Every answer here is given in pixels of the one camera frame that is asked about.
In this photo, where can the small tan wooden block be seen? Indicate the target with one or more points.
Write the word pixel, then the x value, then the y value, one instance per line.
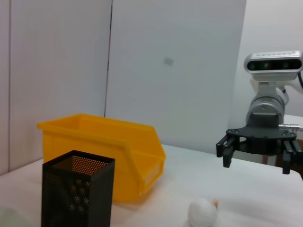
pixel 216 202

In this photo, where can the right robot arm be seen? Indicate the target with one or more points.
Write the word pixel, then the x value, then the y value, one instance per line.
pixel 265 106

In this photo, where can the black mesh pen holder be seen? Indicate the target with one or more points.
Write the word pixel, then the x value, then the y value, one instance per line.
pixel 99 194

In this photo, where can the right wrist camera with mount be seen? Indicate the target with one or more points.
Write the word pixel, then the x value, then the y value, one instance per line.
pixel 272 63

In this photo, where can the yellow plastic storage bin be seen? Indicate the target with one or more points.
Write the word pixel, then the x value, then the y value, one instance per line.
pixel 99 142

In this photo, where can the white paper ball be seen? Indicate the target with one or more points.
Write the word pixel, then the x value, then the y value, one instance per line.
pixel 202 212

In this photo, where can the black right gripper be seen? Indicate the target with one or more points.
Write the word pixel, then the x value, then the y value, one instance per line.
pixel 260 142

